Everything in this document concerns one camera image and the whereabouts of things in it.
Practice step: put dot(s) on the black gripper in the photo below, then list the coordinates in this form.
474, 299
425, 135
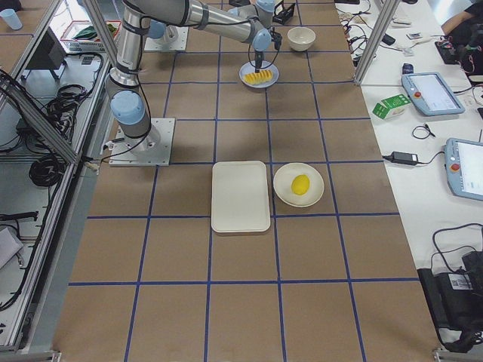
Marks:
259, 56

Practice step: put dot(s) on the blue plate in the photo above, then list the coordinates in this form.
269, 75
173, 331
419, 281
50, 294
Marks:
249, 67

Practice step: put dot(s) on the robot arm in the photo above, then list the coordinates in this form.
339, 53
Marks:
248, 24

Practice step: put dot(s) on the black plate rack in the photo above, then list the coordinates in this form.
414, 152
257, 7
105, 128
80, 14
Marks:
282, 13

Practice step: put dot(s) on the white plate with lemon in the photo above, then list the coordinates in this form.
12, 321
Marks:
284, 177

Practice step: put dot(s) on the cream bowl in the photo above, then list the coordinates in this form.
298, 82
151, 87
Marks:
301, 38

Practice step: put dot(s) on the yellow lemon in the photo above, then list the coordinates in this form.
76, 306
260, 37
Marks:
300, 184

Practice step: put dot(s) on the green white carton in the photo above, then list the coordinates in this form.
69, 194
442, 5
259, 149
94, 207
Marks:
391, 106

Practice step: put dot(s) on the white rectangular tray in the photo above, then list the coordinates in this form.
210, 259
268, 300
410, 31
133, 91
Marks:
240, 200

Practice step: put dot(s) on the black power adapter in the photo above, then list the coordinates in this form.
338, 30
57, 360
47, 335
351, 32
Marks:
405, 158

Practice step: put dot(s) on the upper teach pendant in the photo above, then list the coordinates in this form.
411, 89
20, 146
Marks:
430, 94

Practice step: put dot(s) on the teach pendant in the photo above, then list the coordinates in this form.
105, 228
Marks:
430, 94
463, 165

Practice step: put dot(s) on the person at desk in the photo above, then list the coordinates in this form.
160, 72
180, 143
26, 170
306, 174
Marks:
458, 29

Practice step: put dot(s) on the lower teach pendant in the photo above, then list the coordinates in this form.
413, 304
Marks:
463, 165

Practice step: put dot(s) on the blue plastic cup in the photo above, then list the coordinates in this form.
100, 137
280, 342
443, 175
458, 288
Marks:
10, 16

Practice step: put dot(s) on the black equipment case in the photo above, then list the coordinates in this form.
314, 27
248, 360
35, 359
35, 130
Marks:
455, 301

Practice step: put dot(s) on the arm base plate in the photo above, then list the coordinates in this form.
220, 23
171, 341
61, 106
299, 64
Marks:
154, 150
164, 38

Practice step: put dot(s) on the aluminium frame post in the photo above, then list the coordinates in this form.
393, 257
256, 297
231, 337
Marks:
379, 30

